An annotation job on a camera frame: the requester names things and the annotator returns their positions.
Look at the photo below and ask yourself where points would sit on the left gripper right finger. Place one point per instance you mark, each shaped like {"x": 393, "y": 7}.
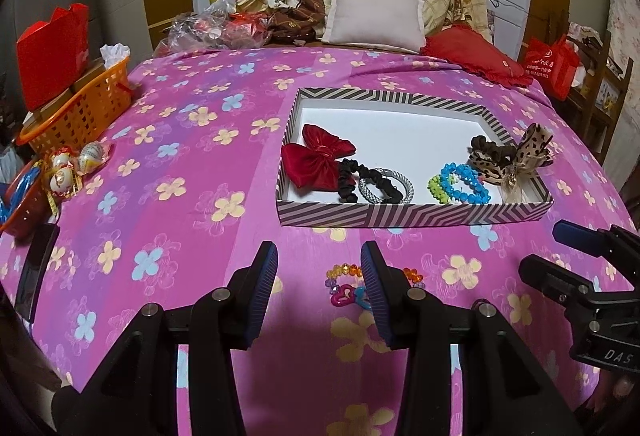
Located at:
{"x": 505, "y": 391}

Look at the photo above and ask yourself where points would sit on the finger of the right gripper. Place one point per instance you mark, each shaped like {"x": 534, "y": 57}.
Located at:
{"x": 562, "y": 286}
{"x": 615, "y": 243}

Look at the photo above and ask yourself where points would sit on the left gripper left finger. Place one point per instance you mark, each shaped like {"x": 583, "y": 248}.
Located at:
{"x": 133, "y": 391}

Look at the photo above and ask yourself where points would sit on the leopard print bow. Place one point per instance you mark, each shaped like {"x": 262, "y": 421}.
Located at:
{"x": 510, "y": 166}

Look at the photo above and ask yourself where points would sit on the black scrunchie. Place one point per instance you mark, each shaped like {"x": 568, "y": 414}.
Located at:
{"x": 372, "y": 185}

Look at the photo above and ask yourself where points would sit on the red satin bow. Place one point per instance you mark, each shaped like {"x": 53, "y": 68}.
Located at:
{"x": 313, "y": 165}

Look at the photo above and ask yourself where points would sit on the wooden shelf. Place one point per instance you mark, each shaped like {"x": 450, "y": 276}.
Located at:
{"x": 600, "y": 98}

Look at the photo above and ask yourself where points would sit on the black tablet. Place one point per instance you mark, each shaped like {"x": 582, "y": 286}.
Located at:
{"x": 34, "y": 268}

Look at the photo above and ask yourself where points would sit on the red shopping bag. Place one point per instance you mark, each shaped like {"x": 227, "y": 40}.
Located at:
{"x": 553, "y": 65}

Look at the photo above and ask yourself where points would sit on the red small basket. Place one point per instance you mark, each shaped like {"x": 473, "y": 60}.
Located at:
{"x": 24, "y": 205}

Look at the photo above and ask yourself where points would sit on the pink floral bedspread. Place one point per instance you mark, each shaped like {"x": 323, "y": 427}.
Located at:
{"x": 189, "y": 196}

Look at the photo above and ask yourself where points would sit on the painted egg ornaments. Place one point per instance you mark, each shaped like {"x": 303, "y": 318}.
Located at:
{"x": 66, "y": 170}

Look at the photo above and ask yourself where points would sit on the red cushion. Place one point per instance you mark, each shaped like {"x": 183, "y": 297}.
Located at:
{"x": 460, "y": 44}

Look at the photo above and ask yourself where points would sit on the striped shallow cardboard box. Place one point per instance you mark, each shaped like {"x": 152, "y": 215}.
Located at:
{"x": 410, "y": 133}

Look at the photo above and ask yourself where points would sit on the orange plastic basket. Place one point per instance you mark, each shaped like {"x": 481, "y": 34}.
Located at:
{"x": 85, "y": 116}

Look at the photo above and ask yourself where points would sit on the white tissue paper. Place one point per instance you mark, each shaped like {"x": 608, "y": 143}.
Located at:
{"x": 112, "y": 54}

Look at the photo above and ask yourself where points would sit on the white small pillow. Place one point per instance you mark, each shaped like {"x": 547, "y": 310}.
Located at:
{"x": 393, "y": 25}

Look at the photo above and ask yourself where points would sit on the red gift bag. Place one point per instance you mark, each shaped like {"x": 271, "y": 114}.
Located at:
{"x": 52, "y": 55}

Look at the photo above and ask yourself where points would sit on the clear plastic bag clutter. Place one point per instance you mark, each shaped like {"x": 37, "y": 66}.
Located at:
{"x": 218, "y": 27}

